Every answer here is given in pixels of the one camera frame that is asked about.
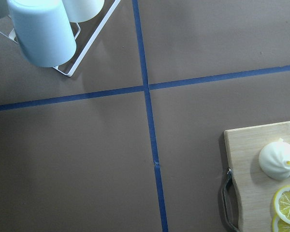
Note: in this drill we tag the white cup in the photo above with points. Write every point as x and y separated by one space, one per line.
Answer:
82 10

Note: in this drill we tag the blue cup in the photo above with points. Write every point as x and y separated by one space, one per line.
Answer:
43 31

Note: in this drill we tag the bamboo cutting board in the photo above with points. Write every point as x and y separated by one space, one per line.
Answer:
254 189

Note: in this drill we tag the white steamed bun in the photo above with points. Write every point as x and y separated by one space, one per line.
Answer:
274 160

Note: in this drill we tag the lower lemon slice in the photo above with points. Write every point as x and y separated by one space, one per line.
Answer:
278 225

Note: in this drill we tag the black cutting board handle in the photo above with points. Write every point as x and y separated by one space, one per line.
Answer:
224 196

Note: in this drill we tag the white wire cup rack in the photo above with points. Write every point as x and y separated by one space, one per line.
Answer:
85 33

